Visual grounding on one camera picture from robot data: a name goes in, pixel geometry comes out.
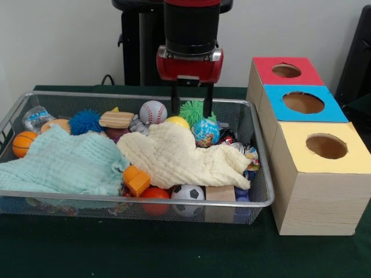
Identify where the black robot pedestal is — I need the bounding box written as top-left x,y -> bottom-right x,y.
111,0 -> 234,87

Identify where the white baseball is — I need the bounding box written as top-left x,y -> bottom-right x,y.
139,100 -> 168,125

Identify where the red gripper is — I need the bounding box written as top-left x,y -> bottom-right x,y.
156,50 -> 224,119

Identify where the black upright stand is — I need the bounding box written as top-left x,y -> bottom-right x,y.
335,5 -> 371,108

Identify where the orange plastic toy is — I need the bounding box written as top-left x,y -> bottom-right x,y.
122,165 -> 151,197

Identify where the striped wooden block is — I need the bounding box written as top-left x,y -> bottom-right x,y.
99,111 -> 134,129

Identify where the blue spiky ball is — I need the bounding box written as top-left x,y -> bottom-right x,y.
68,109 -> 102,136

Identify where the green spiky ball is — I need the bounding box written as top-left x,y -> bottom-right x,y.
176,100 -> 217,128

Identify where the wooden box with three holes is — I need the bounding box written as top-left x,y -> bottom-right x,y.
246,56 -> 371,236

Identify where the mint muslin cloth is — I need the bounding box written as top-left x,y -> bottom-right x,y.
0,124 -> 130,196

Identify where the cream muslin cloth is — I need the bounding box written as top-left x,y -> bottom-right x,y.
117,121 -> 252,191

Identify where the blue globe ball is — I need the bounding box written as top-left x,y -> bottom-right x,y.
191,119 -> 221,148

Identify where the small orange basketball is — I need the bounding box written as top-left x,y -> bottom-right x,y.
12,131 -> 39,159

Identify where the yellow ball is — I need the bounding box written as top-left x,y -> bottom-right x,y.
164,116 -> 191,130

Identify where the dark green table cloth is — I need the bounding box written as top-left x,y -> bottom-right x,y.
341,92 -> 371,125
0,85 -> 371,278

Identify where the shallow mesh bin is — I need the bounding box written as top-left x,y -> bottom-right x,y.
0,90 -> 275,225

